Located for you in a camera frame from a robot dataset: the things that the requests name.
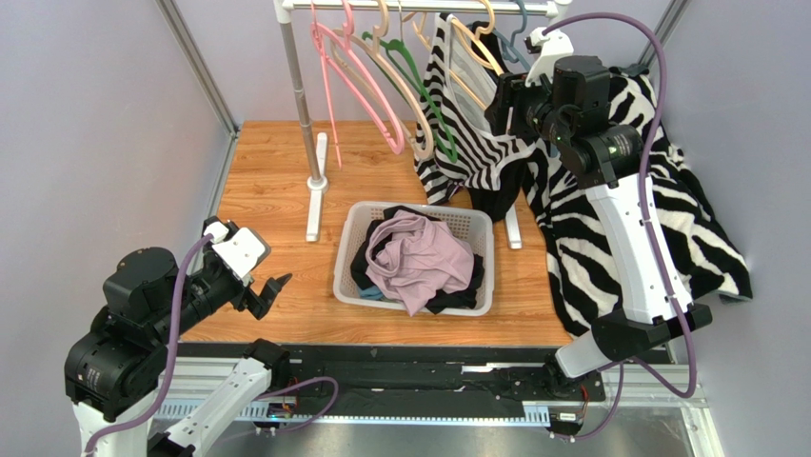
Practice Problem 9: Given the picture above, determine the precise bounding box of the black tank top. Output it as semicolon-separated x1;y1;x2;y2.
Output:
468;30;534;222

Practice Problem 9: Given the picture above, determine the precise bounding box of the thin pink wire hanger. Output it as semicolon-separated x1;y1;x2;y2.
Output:
309;1;343;169

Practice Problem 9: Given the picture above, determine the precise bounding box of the thick pink plastic hanger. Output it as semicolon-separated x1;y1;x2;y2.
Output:
314;1;395;154

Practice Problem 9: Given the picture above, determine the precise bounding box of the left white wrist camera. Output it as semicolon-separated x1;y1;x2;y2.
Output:
203;217;271;286

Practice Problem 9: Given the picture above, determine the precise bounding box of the zebra print blanket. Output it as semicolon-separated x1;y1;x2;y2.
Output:
519;66;754;337

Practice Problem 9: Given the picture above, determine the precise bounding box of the blue tank top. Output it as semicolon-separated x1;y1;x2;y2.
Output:
359;286;386;301

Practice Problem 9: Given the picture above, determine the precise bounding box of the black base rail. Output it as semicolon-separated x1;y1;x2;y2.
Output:
170;342;609;423

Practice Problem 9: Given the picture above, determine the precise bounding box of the metal clothes rack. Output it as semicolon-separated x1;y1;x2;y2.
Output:
272;1;573;249

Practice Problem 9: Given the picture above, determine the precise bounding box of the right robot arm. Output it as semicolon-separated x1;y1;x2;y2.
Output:
485;56;713;384

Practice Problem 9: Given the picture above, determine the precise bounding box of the green hanger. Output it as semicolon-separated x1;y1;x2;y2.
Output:
361;30;458;164

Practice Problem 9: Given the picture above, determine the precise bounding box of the white plastic laundry basket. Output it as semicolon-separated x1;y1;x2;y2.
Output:
333;201;495;318

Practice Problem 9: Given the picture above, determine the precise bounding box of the mauve tank top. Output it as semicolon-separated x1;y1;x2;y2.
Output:
364;206;476;316

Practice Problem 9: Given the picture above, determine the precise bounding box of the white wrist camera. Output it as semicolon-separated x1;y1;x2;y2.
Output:
524;27;574;87
203;217;271;286

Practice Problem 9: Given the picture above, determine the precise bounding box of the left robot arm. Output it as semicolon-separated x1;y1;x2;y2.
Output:
64;246;292;456

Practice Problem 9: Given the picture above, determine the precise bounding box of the beige wooden hanger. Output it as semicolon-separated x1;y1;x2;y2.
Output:
333;1;435;159

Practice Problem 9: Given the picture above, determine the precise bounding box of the black white striped top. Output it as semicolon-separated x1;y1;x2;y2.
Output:
414;13;547;204

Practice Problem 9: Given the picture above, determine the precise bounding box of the grey-blue hanger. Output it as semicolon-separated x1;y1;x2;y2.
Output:
471;0;537;74

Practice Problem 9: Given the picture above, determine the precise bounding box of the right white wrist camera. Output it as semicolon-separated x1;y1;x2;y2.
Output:
524;27;574;87

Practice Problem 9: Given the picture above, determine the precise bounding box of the black garment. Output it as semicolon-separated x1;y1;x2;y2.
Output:
350;218;484;314

